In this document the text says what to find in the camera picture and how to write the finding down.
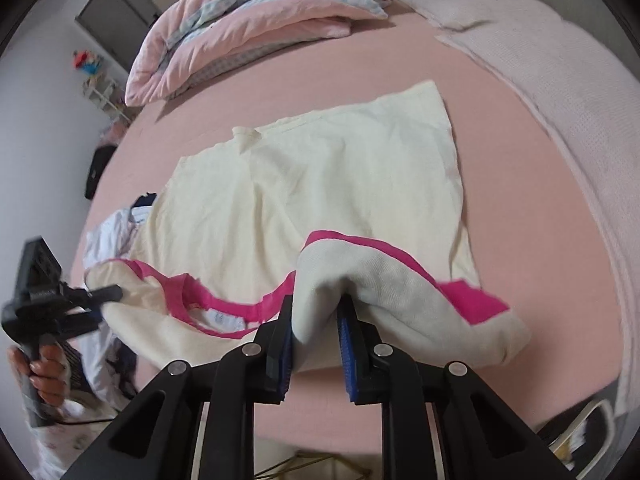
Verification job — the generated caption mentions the black backpack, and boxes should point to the black backpack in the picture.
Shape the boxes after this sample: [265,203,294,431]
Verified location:
[84,145,119,201]

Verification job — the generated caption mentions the black cable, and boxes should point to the black cable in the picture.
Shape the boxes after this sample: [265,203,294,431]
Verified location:
[50,416,123,430]

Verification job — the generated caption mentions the grey door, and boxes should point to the grey door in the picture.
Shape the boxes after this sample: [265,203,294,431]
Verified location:
[75,0,167,77]

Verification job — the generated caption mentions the pink bed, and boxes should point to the pink bed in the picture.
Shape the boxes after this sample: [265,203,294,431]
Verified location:
[70,7,626,461]

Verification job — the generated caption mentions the folded pink quilt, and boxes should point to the folded pink quilt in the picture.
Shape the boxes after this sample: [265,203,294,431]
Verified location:
[124,0,391,107]

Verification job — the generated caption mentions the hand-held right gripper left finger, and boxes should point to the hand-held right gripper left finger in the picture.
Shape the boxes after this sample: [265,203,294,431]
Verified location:
[65,295,296,480]

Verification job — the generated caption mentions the person's left hand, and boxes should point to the person's left hand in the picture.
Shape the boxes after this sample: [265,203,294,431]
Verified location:
[7,347,69,410]

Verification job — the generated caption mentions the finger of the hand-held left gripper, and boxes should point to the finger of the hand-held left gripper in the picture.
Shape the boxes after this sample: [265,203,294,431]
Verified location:
[66,310,104,337]
[80,285,124,307]

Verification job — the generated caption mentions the red and blue plush toy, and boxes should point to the red and blue plush toy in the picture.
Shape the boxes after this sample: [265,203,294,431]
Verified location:
[72,50,104,77]

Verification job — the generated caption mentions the black trash bin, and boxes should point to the black trash bin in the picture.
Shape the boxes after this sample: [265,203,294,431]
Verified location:
[537,397,617,472]

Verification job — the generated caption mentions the white clothes pile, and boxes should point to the white clothes pile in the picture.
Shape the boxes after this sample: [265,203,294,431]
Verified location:
[81,205,168,413]

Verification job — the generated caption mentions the gold wire rack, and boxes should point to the gold wire rack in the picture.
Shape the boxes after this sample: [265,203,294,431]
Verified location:
[255,451,372,480]

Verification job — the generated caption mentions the pink plastic bag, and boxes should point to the pink plastic bag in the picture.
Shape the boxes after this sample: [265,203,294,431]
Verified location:
[99,121,132,144]

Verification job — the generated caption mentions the cream shirt with pink sleeves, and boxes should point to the cream shirt with pink sleeves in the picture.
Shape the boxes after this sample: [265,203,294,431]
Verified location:
[85,80,532,377]

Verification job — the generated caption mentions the white shelf rack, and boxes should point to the white shelf rack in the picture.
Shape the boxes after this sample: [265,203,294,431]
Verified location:
[81,72,134,124]

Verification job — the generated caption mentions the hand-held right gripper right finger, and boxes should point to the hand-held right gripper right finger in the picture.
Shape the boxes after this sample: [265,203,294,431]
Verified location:
[336,296,576,480]

